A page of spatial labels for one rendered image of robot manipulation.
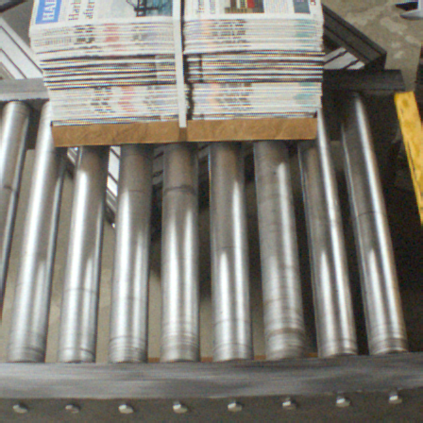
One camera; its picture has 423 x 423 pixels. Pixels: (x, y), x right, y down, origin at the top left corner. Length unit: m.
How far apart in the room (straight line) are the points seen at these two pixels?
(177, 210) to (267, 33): 0.27
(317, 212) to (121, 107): 0.30
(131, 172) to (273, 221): 0.21
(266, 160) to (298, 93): 0.11
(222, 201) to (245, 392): 0.28
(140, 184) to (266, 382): 0.34
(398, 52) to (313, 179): 1.48
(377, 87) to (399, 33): 1.38
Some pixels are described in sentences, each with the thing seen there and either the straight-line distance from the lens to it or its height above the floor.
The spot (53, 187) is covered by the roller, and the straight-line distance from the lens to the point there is 1.15.
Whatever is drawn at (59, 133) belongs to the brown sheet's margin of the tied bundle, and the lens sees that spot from 1.16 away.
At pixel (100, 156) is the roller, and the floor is 0.79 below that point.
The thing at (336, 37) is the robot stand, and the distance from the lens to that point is 2.24.
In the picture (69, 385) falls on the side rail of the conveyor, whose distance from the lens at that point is 0.98.
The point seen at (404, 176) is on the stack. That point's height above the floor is 0.24.
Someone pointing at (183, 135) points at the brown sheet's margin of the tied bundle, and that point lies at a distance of 1.15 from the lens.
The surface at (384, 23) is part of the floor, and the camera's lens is 2.68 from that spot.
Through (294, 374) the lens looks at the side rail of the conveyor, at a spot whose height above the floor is 0.80.
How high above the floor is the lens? 1.67
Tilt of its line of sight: 53 degrees down
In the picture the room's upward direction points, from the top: 2 degrees counter-clockwise
